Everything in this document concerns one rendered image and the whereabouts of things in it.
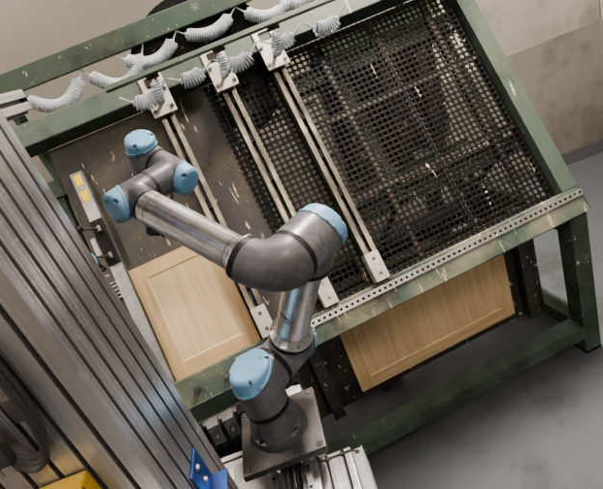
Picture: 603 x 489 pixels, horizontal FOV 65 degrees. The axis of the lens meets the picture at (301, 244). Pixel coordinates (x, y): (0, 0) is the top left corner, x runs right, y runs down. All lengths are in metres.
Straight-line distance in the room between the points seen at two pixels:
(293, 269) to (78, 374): 0.39
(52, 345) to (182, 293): 1.29
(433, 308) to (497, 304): 0.37
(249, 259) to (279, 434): 0.55
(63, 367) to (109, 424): 0.12
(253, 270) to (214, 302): 1.12
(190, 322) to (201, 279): 0.18
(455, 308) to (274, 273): 1.72
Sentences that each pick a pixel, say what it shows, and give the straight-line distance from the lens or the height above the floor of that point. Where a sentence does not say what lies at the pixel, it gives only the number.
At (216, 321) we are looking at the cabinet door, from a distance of 1.99.
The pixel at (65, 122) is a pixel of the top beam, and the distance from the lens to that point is 2.21.
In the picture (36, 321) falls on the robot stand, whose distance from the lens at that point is 0.75.
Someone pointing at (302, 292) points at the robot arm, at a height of 1.43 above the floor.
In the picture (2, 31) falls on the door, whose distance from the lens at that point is 4.07.
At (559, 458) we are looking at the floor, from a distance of 2.45.
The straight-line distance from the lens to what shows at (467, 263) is 2.12.
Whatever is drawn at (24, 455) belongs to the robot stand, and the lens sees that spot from 0.89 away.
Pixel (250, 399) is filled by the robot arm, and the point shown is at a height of 1.21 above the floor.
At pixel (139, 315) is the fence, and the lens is 2.03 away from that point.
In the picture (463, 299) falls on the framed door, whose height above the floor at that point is 0.48.
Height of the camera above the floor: 1.96
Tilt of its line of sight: 24 degrees down
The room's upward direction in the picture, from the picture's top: 22 degrees counter-clockwise
